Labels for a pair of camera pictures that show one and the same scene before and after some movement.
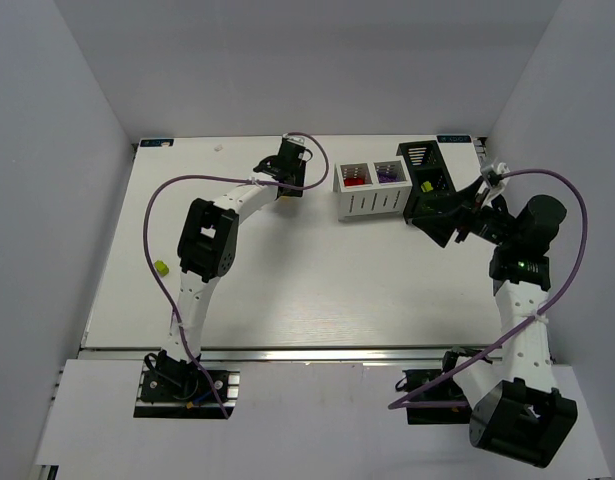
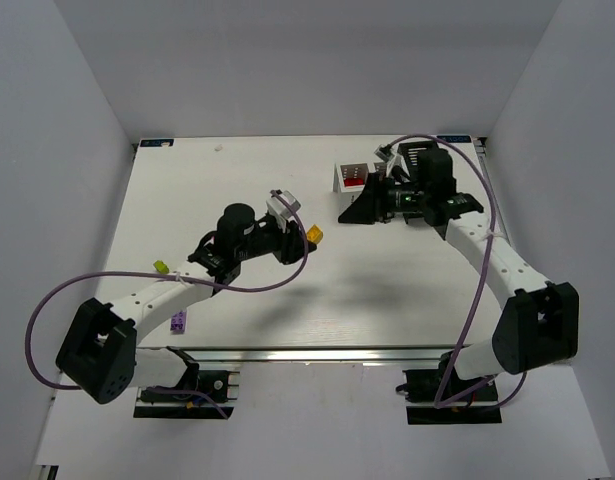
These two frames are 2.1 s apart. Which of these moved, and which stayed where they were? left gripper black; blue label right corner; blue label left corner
Moved: left gripper black
Stayed: blue label right corner; blue label left corner
